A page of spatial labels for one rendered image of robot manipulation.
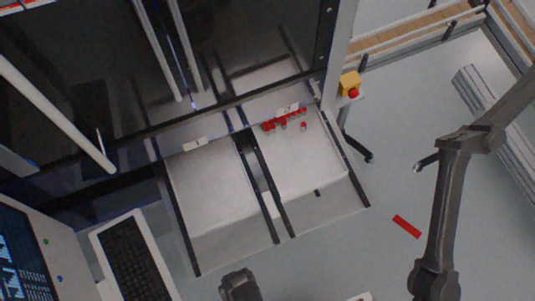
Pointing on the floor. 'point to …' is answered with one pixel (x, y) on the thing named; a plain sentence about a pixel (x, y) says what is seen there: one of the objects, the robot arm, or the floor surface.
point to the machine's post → (338, 51)
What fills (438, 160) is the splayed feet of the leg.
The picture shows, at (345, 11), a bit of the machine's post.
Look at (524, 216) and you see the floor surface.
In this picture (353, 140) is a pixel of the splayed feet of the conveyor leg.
